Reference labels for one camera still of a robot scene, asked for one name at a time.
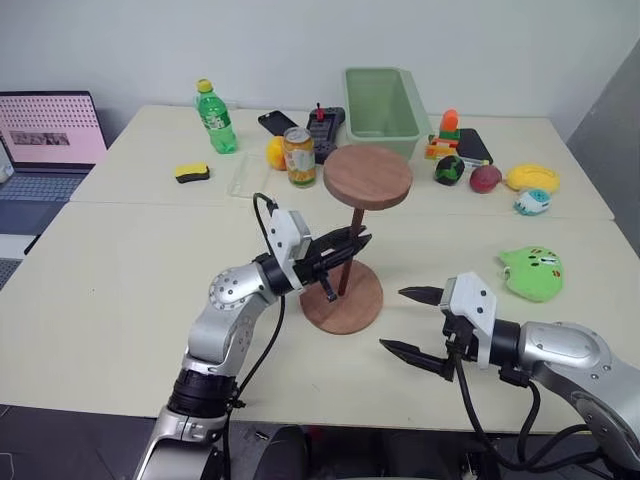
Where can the round wooden base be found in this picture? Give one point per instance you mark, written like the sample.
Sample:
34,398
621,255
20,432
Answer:
357,305

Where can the green plastic bin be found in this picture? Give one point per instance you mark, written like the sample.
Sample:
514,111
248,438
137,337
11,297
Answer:
380,105

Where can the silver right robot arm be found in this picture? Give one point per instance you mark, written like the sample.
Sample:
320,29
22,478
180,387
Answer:
560,345

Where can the wooden pole with round top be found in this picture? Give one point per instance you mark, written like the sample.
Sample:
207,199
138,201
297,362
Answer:
367,177

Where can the green soda bottle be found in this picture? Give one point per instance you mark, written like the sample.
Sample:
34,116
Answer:
217,120

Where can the clear plastic tray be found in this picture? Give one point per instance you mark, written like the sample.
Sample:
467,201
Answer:
250,175

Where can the dark rounded shape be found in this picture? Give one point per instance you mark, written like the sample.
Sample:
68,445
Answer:
285,455

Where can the yellow plush banana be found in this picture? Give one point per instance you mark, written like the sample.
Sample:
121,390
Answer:
532,179

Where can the yellow toy fruit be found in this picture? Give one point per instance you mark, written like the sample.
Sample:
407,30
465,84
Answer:
275,152

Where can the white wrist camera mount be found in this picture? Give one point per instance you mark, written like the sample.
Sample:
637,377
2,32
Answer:
472,300
285,235

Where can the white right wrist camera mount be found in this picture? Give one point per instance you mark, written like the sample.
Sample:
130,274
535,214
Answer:
472,300

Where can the orange drink can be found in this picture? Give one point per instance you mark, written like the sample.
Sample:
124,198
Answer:
300,160

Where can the green plush toy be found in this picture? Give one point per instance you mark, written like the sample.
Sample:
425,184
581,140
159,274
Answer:
535,272

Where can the red toy fruit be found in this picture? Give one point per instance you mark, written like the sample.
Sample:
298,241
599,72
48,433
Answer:
485,179

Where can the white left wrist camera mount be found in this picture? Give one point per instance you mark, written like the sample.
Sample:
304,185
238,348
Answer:
285,235

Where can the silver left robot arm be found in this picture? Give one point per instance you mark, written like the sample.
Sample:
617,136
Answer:
225,320

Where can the yellow and black sponge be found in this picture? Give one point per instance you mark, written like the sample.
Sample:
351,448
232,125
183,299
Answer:
192,172

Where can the colourful toy block tower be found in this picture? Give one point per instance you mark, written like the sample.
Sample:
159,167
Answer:
445,142

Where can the open grey laptop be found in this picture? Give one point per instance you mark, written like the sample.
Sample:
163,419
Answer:
45,135

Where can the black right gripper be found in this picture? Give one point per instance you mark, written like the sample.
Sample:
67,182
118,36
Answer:
457,335

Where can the green and black ball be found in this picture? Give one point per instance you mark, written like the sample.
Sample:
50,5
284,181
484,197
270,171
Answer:
450,171

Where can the black smartphone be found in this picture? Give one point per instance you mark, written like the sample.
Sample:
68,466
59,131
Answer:
277,121

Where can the black remote controller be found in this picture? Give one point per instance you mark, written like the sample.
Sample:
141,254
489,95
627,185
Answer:
325,129

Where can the white and teal toy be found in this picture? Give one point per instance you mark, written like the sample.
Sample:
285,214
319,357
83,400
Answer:
532,201

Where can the grey keyboard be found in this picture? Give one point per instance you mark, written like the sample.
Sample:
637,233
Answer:
7,272

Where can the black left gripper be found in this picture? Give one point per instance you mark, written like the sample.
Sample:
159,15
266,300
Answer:
312,265

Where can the black tablet with yellow edge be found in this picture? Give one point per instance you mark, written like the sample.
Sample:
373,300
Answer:
475,147

